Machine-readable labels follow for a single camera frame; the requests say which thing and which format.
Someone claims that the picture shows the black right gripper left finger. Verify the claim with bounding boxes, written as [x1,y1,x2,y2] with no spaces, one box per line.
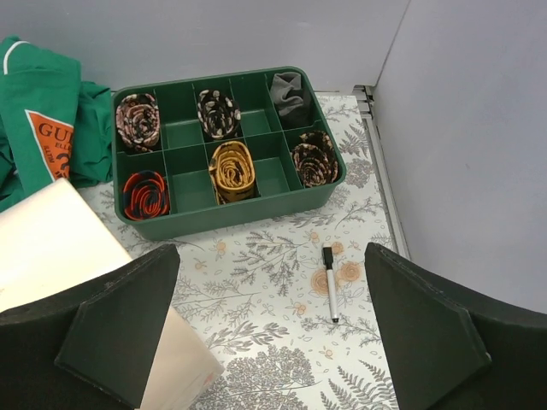
[1,244,180,409]

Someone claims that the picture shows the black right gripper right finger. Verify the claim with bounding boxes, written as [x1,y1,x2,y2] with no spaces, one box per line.
[365,243,546,409]

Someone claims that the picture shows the white drawer organizer box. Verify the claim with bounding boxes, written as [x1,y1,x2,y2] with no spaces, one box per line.
[1,179,223,409]

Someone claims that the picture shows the black-capped whiteboard marker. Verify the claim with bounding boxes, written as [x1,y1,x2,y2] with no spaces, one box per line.
[322,243,339,324]

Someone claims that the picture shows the orange black rolled tie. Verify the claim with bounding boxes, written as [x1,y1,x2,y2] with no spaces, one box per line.
[122,170,170,221]

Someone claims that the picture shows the green compartment organizer tray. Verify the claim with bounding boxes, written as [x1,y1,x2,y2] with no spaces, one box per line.
[112,66,346,240]

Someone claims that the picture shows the green sweatshirt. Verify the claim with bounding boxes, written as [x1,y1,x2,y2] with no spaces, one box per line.
[1,37,113,210]

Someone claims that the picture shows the yellow rolled tie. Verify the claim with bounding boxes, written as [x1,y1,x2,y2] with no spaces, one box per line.
[209,141,256,205]

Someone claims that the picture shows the brown black rolled tie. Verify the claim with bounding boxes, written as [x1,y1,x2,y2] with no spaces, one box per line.
[291,130,338,188]

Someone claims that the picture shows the pink black rolled tie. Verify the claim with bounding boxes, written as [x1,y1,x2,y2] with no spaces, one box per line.
[115,93,161,153]

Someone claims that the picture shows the white-spotted black rolled tie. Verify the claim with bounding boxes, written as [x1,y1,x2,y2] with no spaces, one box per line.
[197,89,242,140]

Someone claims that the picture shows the grey folded sock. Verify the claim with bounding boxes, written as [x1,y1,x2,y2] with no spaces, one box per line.
[269,72,313,129]

